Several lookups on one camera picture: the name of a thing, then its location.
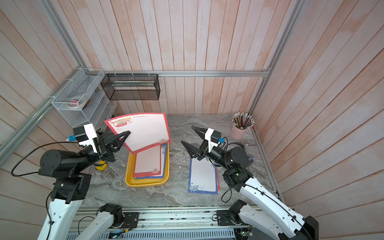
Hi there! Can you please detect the pink pencil cup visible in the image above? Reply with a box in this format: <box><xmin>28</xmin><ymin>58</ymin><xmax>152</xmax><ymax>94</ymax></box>
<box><xmin>231</xmin><ymin>125</ymin><xmax>248</xmax><ymax>140</ymax></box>

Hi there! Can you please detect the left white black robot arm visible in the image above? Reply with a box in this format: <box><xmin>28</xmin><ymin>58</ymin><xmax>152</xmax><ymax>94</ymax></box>
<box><xmin>38</xmin><ymin>125</ymin><xmax>131</xmax><ymax>240</ymax></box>

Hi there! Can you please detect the yellow tape measure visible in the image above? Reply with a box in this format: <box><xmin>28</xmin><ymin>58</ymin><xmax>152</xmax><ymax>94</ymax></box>
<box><xmin>95</xmin><ymin>161</ymin><xmax>108</xmax><ymax>171</ymax></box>

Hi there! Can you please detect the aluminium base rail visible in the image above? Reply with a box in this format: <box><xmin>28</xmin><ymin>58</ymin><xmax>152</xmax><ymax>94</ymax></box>
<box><xmin>52</xmin><ymin>206</ymin><xmax>301</xmax><ymax>233</ymax></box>

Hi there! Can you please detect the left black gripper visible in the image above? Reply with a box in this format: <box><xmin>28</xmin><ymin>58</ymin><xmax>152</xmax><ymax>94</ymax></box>
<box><xmin>73</xmin><ymin>129</ymin><xmax>132</xmax><ymax>173</ymax></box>

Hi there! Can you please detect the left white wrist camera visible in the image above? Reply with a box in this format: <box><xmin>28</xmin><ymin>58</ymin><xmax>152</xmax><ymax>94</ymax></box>
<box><xmin>66</xmin><ymin>124</ymin><xmax>98</xmax><ymax>153</ymax></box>

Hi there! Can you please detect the black mesh wall basket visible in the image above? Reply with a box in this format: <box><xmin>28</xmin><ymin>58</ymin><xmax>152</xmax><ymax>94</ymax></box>
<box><xmin>101</xmin><ymin>74</ymin><xmax>161</xmax><ymax>101</ymax></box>

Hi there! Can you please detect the pink red-bordered stationery paper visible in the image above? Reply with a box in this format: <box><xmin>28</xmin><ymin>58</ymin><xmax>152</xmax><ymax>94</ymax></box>
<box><xmin>216</xmin><ymin>169</ymin><xmax>220</xmax><ymax>192</ymax></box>

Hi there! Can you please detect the bundle of pencils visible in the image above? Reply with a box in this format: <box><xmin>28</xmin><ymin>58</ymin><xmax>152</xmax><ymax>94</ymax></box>
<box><xmin>233</xmin><ymin>113</ymin><xmax>255</xmax><ymax>130</ymax></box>

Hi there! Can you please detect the white wire wall shelf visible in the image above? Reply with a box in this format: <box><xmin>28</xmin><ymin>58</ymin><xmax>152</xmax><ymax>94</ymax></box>
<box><xmin>52</xmin><ymin>68</ymin><xmax>117</xmax><ymax>132</ymax></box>

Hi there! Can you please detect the yellow plastic storage tray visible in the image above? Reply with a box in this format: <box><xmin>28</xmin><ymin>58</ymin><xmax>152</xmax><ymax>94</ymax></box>
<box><xmin>125</xmin><ymin>144</ymin><xmax>170</xmax><ymax>188</ymax></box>

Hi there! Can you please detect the stack of coloured stationery paper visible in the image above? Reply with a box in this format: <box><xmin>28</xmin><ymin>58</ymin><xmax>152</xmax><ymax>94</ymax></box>
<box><xmin>133</xmin><ymin>144</ymin><xmax>168</xmax><ymax>179</ymax></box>

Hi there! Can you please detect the blue floral stationery paper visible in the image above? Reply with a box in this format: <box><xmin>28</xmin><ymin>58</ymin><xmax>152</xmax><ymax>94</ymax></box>
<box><xmin>188</xmin><ymin>158</ymin><xmax>218</xmax><ymax>195</ymax></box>

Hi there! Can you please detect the horizontal aluminium frame bar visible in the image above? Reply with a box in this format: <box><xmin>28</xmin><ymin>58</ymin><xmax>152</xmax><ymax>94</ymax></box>
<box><xmin>102</xmin><ymin>70</ymin><xmax>269</xmax><ymax>77</ymax></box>

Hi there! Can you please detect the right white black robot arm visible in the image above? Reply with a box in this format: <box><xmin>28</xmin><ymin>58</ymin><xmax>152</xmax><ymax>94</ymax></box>
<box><xmin>181</xmin><ymin>126</ymin><xmax>319</xmax><ymax>240</ymax></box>

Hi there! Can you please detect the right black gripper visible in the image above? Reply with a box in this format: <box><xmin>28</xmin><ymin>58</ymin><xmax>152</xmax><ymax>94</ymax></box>
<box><xmin>185</xmin><ymin>129</ymin><xmax>234</xmax><ymax>174</ymax></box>

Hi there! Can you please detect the tape roll on shelf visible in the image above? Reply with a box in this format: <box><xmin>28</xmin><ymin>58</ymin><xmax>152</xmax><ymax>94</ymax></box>
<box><xmin>65</xmin><ymin>95</ymin><xmax>88</xmax><ymax>110</ymax></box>

